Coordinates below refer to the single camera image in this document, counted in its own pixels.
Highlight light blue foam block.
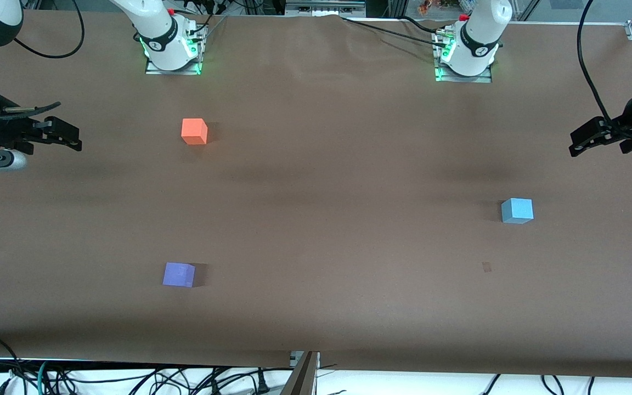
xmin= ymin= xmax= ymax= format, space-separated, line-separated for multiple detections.
xmin=501 ymin=198 xmax=534 ymax=224

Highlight orange foam block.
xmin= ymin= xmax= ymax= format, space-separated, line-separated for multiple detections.
xmin=181 ymin=118 xmax=208 ymax=145

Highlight purple foam block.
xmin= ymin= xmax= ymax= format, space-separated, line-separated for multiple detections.
xmin=162 ymin=262 xmax=196 ymax=289

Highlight brown paper table cover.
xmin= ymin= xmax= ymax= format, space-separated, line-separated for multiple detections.
xmin=0 ymin=10 xmax=632 ymax=379

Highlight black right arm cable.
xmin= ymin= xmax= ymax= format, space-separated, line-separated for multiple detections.
xmin=0 ymin=0 xmax=85 ymax=116

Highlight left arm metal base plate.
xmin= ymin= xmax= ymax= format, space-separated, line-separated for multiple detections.
xmin=434 ymin=30 xmax=494 ymax=83

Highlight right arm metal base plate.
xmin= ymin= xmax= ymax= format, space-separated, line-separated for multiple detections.
xmin=145 ymin=25 xmax=203 ymax=76

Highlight grey cable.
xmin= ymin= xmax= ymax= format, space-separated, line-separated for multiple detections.
xmin=201 ymin=15 xmax=230 ymax=42

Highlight thick black table cable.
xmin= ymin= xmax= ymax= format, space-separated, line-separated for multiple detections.
xmin=340 ymin=15 xmax=448 ymax=47

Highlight grey aluminium profile post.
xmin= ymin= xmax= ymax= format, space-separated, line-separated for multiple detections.
xmin=280 ymin=351 xmax=321 ymax=395

